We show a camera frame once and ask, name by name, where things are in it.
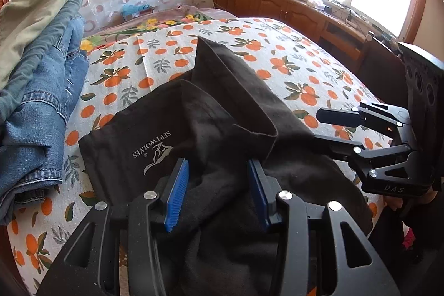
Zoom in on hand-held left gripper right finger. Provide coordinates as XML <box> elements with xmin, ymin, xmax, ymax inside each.
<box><xmin>247</xmin><ymin>159</ymin><xmax>399</xmax><ymax>296</ymax></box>

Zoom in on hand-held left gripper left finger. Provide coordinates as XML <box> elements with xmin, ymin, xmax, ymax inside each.
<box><xmin>36</xmin><ymin>157</ymin><xmax>191</xmax><ymax>296</ymax></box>

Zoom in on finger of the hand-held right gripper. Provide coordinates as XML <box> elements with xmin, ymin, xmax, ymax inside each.
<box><xmin>314</xmin><ymin>135</ymin><xmax>417</xmax><ymax>179</ymax></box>
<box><xmin>316</xmin><ymin>101</ymin><xmax>413</xmax><ymax>135</ymax></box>

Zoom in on dark brown shirt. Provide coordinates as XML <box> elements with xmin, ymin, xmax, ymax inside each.
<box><xmin>78</xmin><ymin>36</ymin><xmax>373</xmax><ymax>296</ymax></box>

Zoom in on person's right forearm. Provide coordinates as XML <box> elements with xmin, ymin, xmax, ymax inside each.
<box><xmin>368</xmin><ymin>202</ymin><xmax>444</xmax><ymax>267</ymax></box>

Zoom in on beige pants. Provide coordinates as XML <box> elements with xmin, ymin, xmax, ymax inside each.
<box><xmin>0</xmin><ymin>0</ymin><xmax>75</xmax><ymax>90</ymax></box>

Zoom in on person's right hand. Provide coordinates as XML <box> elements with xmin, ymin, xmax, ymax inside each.
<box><xmin>383</xmin><ymin>190</ymin><xmax>441</xmax><ymax>213</ymax></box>

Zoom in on dark chair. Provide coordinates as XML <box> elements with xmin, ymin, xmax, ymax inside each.
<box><xmin>361</xmin><ymin>37</ymin><xmax>410</xmax><ymax>102</ymax></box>

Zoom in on orange fruit print bed sheet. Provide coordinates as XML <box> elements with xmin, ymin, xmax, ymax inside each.
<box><xmin>7</xmin><ymin>17</ymin><xmax>394</xmax><ymax>295</ymax></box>

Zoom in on wooden cabinet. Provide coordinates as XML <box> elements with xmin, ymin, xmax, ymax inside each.
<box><xmin>213</xmin><ymin>0</ymin><xmax>408</xmax><ymax>64</ymax></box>

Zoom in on blue denim jeans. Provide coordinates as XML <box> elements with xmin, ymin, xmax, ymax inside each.
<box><xmin>0</xmin><ymin>0</ymin><xmax>90</xmax><ymax>226</ymax></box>

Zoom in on floral blanket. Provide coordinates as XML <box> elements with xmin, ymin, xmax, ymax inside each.
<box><xmin>81</xmin><ymin>5</ymin><xmax>240</xmax><ymax>55</ymax></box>

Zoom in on blue box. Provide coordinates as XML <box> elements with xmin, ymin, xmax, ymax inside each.
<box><xmin>121</xmin><ymin>4</ymin><xmax>155</xmax><ymax>22</ymax></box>

